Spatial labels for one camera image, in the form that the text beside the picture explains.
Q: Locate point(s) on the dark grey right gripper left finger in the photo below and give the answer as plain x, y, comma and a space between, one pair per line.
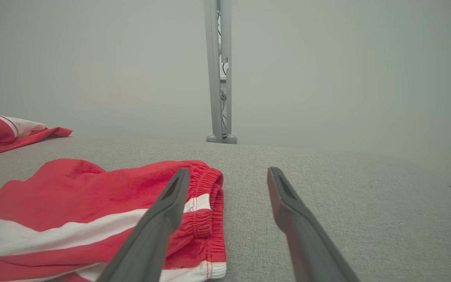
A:
147, 239

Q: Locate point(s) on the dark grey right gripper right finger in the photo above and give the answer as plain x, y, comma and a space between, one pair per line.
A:
307, 243

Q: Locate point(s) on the red shorts with white stripe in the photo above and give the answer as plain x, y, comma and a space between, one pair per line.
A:
73, 196

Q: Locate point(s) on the grey metal truss post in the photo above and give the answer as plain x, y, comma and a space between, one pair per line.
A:
214, 78

